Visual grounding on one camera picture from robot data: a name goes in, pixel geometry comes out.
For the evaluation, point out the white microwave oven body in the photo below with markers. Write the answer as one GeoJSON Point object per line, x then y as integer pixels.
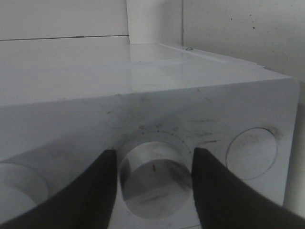
{"type": "Point", "coordinates": [62, 106]}

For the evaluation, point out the round white door button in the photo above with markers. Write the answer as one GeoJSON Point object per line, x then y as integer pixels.
{"type": "Point", "coordinates": [251, 153]}

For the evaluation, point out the white timer knob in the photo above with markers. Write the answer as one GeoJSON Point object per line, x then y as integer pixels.
{"type": "Point", "coordinates": [155, 181]}

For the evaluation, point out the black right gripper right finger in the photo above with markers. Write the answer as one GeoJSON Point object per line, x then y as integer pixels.
{"type": "Point", "coordinates": [223, 201]}

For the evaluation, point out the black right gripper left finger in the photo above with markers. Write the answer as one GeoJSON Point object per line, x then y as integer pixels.
{"type": "Point", "coordinates": [86, 203]}

